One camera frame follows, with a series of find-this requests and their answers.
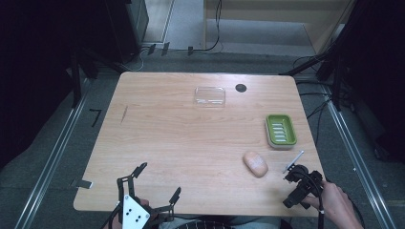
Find aluminium floor rail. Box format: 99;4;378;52
13;77;94;229
319;84;399;229

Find white floor cable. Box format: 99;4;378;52
122;47;151;73

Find black cabinet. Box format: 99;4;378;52
104;0;150;65

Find light wooden furniture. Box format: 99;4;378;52
203;0;356;55

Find black tape corner mark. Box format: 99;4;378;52
89;108;103;128

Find black floor cables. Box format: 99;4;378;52
292;54;354;148

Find person's left hand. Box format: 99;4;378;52
137;197;151;212

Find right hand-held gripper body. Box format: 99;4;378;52
282;150;325;210

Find green soap dish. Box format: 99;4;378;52
265;114;298;151

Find grey tape strip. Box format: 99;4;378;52
70;178;94;190

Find person's right hand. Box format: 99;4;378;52
302;180;358;224

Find beige oval bread roll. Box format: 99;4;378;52
243;151;269;178

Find black hanging cable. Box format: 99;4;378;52
190;0;224;53

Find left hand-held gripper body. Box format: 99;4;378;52
108;194;175;229

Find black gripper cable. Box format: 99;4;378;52
294;170;327;229

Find clear plastic lid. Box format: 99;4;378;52
193;86;227;108

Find black metal stand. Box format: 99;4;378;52
65;47;99;109
280;0;376;113

